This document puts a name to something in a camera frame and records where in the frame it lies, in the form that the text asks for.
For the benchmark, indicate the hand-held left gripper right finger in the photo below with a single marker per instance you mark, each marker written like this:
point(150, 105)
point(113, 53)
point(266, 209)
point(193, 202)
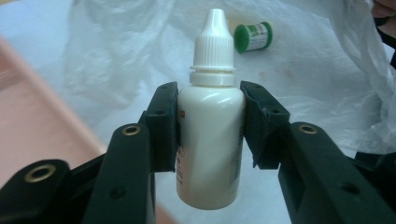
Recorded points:
point(311, 174)

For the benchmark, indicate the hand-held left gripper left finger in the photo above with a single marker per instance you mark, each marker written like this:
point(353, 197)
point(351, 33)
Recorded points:
point(130, 168)

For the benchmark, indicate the clear plastic smiley bag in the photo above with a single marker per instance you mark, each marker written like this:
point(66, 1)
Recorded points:
point(311, 77)

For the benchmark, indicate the pink plastic basket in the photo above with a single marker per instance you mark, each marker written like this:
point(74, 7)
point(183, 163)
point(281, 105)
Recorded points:
point(34, 118)

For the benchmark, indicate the small green and white jar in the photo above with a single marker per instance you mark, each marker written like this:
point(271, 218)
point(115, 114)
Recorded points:
point(253, 36)

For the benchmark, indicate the white table board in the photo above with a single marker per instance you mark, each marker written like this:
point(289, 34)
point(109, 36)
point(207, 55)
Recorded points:
point(34, 21)

